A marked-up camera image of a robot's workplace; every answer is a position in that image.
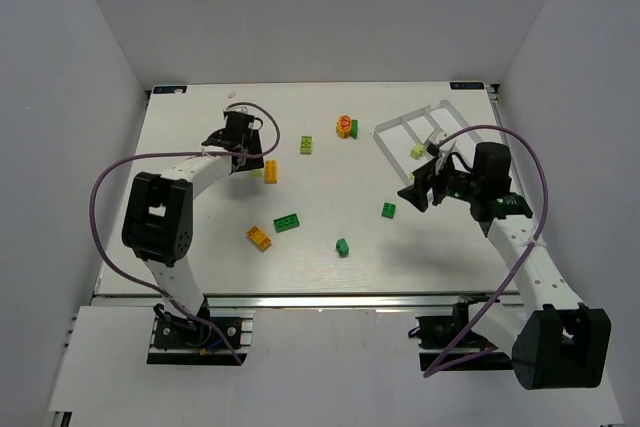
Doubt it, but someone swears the green upside-down plate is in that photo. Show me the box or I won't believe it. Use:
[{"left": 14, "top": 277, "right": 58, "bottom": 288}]
[{"left": 273, "top": 213, "right": 300, "bottom": 233}]

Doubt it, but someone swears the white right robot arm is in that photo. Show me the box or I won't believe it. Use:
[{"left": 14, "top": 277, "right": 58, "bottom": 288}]
[{"left": 398, "top": 142, "right": 611, "bottom": 390}]

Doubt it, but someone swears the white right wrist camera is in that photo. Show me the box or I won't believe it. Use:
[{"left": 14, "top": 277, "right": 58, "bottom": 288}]
[{"left": 424, "top": 128, "right": 456, "bottom": 172}]

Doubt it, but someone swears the lime green 2x3 brick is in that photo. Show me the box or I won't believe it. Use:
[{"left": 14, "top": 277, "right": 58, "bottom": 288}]
[{"left": 300, "top": 135, "right": 313, "bottom": 155}]

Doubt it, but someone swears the aluminium table rail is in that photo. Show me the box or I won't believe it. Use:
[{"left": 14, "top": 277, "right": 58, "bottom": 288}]
[{"left": 90, "top": 293, "right": 524, "bottom": 309}]

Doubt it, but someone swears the white three-compartment tray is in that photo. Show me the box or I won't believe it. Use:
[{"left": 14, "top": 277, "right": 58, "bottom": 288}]
[{"left": 372, "top": 100, "right": 496, "bottom": 186}]

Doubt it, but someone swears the left blue table label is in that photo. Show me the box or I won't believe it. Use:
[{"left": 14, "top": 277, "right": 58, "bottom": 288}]
[{"left": 152, "top": 85, "right": 187, "bottom": 95}]

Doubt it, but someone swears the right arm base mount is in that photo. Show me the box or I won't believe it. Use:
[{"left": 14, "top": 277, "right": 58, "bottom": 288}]
[{"left": 409, "top": 301, "right": 516, "bottom": 373}]

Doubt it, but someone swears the blue table label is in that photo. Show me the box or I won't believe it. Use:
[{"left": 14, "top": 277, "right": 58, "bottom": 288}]
[
  {"left": 449, "top": 81, "right": 485, "bottom": 90},
  {"left": 152, "top": 85, "right": 187, "bottom": 95}
]

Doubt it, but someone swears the dark green brick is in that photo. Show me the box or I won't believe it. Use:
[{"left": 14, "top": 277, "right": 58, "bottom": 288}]
[{"left": 348, "top": 119, "right": 358, "bottom": 138}]

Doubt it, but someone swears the green printed 2x2 brick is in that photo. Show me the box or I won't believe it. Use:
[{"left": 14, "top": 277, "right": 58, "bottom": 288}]
[{"left": 335, "top": 238, "right": 349, "bottom": 257}]

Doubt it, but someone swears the right blue table label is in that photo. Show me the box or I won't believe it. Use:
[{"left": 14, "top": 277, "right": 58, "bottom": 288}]
[{"left": 449, "top": 81, "right": 485, "bottom": 90}]

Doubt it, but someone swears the yellow 2x4 brick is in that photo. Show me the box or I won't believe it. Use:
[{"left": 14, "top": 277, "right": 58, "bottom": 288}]
[{"left": 264, "top": 160, "right": 278, "bottom": 184}]

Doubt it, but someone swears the yellow round printed brick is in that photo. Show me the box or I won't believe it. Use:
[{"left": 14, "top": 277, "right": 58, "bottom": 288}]
[{"left": 336, "top": 115, "right": 353, "bottom": 139}]

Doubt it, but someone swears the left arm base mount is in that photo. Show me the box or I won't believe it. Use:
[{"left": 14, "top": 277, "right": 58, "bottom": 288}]
[{"left": 146, "top": 303, "right": 253, "bottom": 366}]

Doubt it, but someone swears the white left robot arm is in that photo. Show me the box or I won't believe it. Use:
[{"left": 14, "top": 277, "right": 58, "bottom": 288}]
[{"left": 122, "top": 104, "right": 263, "bottom": 319}]

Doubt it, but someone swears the lime green 2x2 brick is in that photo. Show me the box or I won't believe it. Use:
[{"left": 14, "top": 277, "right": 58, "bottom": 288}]
[{"left": 410, "top": 144, "right": 424, "bottom": 159}]

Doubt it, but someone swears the yellow upside-down brick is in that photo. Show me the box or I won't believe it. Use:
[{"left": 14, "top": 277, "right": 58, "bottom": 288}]
[{"left": 247, "top": 226, "right": 272, "bottom": 252}]

